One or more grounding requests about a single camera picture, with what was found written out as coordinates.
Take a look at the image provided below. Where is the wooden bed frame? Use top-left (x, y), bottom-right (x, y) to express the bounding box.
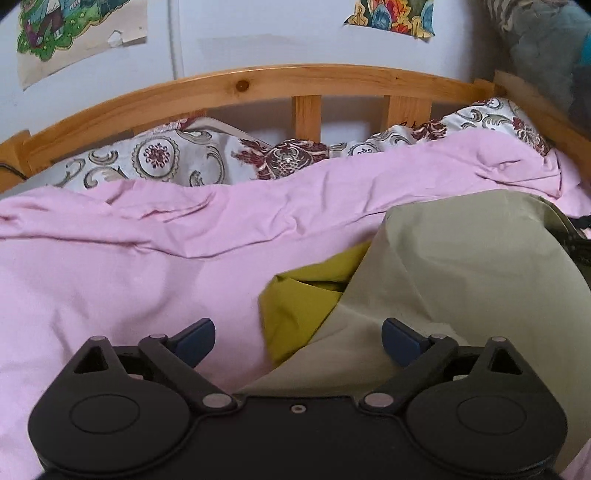
top-left (0, 65), bottom-right (591, 195)

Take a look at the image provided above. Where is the clear plastic bag of clothes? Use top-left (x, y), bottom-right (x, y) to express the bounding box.
top-left (482, 0), bottom-right (591, 123)

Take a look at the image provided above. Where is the floral patterned pillow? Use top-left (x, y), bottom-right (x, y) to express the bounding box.
top-left (44, 97), bottom-right (555, 190)

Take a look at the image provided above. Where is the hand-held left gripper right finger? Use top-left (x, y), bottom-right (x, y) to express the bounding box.
top-left (359, 318), bottom-right (527, 412)

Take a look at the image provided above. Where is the pink blanket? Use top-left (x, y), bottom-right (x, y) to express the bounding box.
top-left (0, 127), bottom-right (591, 480)

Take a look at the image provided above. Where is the beige olive brown hooded jacket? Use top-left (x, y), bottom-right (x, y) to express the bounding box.
top-left (240, 191), bottom-right (591, 462)

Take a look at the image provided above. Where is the white wall pipe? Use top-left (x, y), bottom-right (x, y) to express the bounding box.
top-left (168, 0), bottom-right (184, 80)

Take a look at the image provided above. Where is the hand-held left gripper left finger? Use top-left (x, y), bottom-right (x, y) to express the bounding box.
top-left (71, 318), bottom-right (238, 413)

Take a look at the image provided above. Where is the landscape drawing wall poster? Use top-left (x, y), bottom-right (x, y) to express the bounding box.
top-left (344, 0), bottom-right (435, 43)

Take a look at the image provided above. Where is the blond cartoon character wall poster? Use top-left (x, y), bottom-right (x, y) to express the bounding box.
top-left (17, 0), bottom-right (148, 90)

